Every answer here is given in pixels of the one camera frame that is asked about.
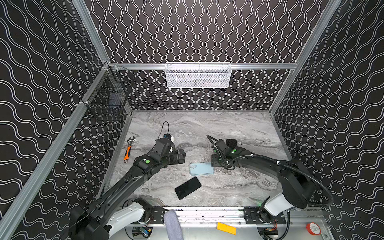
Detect light blue phone case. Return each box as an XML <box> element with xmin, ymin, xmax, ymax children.
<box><xmin>189</xmin><ymin>163</ymin><xmax>215</xmax><ymax>176</ymax></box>

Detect black phone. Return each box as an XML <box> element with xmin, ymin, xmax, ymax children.
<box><xmin>175</xmin><ymin>177</ymin><xmax>202</xmax><ymax>200</ymax></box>

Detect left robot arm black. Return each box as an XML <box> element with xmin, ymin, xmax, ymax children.
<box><xmin>65</xmin><ymin>138</ymin><xmax>186</xmax><ymax>240</ymax></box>

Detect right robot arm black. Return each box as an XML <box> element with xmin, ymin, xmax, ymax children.
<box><xmin>207</xmin><ymin>135</ymin><xmax>334</xmax><ymax>223</ymax></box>

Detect orange adjustable wrench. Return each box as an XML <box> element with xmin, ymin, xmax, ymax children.
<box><xmin>124</xmin><ymin>136</ymin><xmax>136</xmax><ymax>164</ymax></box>

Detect yellow card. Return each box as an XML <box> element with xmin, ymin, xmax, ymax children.
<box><xmin>217</xmin><ymin>223</ymin><xmax>237</xmax><ymax>235</ymax></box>

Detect white mesh basket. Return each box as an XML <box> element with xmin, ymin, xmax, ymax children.
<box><xmin>165</xmin><ymin>62</ymin><xmax>232</xmax><ymax>89</ymax></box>

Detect red tape roll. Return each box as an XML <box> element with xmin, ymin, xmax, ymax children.
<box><xmin>306</xmin><ymin>223</ymin><xmax>321</xmax><ymax>236</ymax></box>

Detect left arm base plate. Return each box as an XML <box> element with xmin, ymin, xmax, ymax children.
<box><xmin>123</xmin><ymin>206</ymin><xmax>166</xmax><ymax>225</ymax></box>

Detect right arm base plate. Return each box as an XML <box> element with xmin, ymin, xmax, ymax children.
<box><xmin>243</xmin><ymin>207</ymin><xmax>287</xmax><ymax>225</ymax></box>

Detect black wire basket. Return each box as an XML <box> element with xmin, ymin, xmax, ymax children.
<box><xmin>85</xmin><ymin>66</ymin><xmax>137</xmax><ymax>122</ymax></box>

